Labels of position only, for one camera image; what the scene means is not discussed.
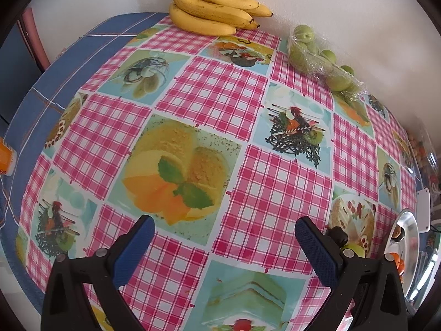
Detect pink checkered printed tablecloth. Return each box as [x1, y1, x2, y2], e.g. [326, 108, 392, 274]
[14, 14, 419, 331]

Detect dark blue panel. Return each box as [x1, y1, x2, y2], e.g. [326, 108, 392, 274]
[0, 24, 45, 119]

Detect orange tangerine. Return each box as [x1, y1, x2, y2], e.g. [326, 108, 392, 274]
[389, 253, 406, 274]

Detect round metal plate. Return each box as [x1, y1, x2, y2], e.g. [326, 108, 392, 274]
[389, 208, 421, 301]

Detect dark brown avocado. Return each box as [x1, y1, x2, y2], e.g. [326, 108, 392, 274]
[327, 227, 349, 247]

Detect pink wooden post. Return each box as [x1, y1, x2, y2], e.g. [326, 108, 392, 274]
[21, 7, 51, 73]

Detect clear bag with reddish contents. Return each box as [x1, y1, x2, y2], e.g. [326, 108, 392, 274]
[405, 130, 441, 180]

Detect white plastic box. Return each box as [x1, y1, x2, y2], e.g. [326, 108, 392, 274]
[416, 189, 432, 232]

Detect orange and white cup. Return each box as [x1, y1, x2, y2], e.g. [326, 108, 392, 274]
[0, 137, 17, 177]

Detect clear bag of green guavas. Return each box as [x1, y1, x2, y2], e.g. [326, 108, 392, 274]
[287, 24, 365, 102]

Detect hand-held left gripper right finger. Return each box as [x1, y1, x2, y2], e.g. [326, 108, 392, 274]
[294, 215, 409, 331]

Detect blue striped cloth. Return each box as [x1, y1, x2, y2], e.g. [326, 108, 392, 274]
[0, 12, 173, 314]

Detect single green guava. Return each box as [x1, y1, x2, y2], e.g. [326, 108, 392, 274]
[343, 243, 366, 258]

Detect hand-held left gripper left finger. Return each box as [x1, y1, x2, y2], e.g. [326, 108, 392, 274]
[41, 214, 155, 331]

